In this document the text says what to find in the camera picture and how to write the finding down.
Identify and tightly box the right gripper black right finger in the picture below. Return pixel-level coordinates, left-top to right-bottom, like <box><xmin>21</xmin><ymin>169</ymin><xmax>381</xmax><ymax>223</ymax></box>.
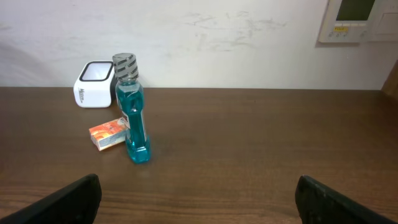
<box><xmin>295</xmin><ymin>175</ymin><xmax>397</xmax><ymax>224</ymax></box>

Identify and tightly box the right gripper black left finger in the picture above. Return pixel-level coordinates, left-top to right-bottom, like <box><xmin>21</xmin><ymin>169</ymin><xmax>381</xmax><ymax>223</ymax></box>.
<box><xmin>1</xmin><ymin>174</ymin><xmax>102</xmax><ymax>224</ymax></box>

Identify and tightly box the orange tissue pack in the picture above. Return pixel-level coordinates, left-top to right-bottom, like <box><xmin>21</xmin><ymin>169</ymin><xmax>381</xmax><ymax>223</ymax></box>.
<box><xmin>89</xmin><ymin>118</ymin><xmax>127</xmax><ymax>151</ymax></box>

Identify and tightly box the blue mouthwash bottle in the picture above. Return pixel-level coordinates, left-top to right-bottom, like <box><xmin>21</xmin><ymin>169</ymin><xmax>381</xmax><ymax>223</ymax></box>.
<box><xmin>113</xmin><ymin>53</ymin><xmax>151</xmax><ymax>164</ymax></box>

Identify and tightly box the white barcode scanner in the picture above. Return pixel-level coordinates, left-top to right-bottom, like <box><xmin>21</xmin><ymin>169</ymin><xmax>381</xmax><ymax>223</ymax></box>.
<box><xmin>73</xmin><ymin>60</ymin><xmax>116</xmax><ymax>108</ymax></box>

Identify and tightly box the brown wooden furniture edge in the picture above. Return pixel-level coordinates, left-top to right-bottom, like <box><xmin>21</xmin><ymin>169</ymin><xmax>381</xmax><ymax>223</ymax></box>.
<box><xmin>381</xmin><ymin>61</ymin><xmax>398</xmax><ymax>100</ymax></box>

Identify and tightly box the wall control panel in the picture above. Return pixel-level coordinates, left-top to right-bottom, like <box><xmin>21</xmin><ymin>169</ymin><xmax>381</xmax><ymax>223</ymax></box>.
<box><xmin>318</xmin><ymin>0</ymin><xmax>383</xmax><ymax>44</ymax></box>

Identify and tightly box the white wall switch plate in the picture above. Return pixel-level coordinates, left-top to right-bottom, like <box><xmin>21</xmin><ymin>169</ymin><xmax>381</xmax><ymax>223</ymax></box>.
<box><xmin>368</xmin><ymin>0</ymin><xmax>397</xmax><ymax>42</ymax></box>

